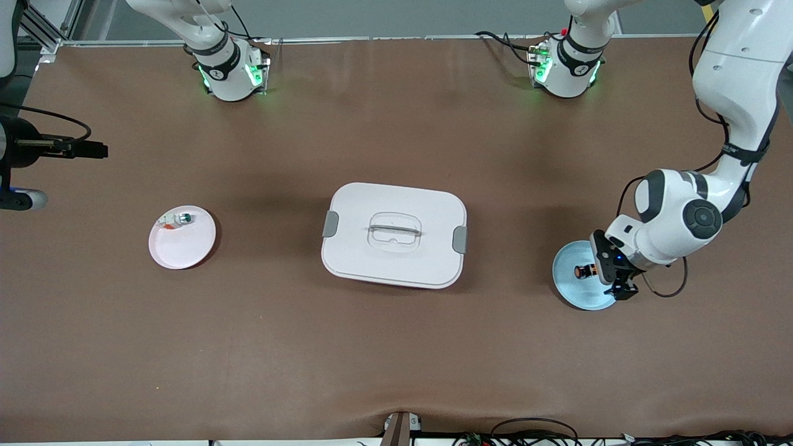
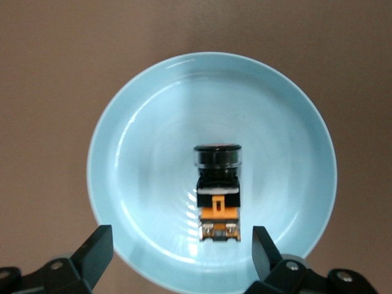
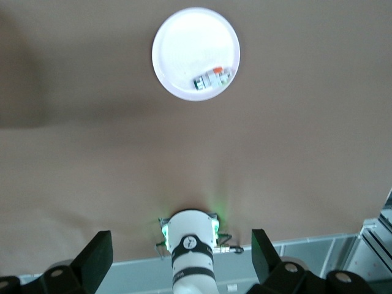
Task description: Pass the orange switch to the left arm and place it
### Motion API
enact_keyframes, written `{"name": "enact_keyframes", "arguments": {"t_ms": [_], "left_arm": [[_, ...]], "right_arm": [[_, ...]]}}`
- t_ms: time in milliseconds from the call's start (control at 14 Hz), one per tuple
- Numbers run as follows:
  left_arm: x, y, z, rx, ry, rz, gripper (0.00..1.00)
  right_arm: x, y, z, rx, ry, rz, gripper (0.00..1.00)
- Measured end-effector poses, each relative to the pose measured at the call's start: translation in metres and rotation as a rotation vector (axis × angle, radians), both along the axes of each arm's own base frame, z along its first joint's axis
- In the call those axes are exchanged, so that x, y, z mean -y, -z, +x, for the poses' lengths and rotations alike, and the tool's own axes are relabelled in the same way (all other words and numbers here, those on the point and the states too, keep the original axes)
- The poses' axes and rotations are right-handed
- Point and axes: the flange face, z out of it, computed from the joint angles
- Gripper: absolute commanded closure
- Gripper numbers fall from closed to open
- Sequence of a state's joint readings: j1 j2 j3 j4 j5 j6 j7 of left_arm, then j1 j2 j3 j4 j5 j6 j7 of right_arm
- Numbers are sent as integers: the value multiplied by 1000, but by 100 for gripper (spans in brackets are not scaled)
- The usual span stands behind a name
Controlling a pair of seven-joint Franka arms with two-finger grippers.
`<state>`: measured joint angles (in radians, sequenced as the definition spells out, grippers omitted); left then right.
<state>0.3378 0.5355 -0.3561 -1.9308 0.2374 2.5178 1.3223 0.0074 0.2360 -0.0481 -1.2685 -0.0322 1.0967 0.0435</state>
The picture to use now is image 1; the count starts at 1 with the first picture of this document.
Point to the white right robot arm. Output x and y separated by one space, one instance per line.
226 68

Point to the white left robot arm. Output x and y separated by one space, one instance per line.
675 223

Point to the light blue round plate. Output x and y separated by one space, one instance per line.
576 291

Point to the brown bracket at table edge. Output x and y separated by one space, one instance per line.
399 428

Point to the pale pink round plate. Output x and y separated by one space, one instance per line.
183 248

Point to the brown table mat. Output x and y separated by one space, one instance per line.
396 359

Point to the orange black push-button switch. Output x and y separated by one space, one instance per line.
585 271

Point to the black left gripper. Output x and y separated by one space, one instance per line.
624 286

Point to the grey switch with green button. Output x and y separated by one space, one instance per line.
176 220

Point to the white lidded storage box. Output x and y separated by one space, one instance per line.
396 248

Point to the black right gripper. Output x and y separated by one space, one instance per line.
23 150

